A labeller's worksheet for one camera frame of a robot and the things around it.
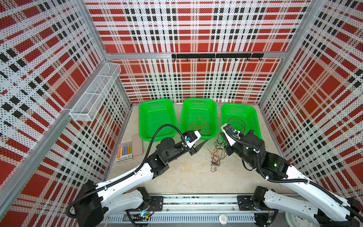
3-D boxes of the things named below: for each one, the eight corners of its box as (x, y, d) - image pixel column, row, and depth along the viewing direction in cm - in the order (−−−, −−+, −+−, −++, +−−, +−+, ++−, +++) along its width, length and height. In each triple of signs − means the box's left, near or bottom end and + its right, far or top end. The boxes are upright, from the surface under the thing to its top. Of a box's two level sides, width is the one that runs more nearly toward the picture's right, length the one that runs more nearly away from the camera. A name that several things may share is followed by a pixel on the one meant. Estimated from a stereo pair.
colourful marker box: (117, 163, 91) (115, 161, 88) (120, 139, 102) (118, 137, 99) (143, 157, 93) (141, 155, 90) (142, 135, 104) (141, 132, 101)
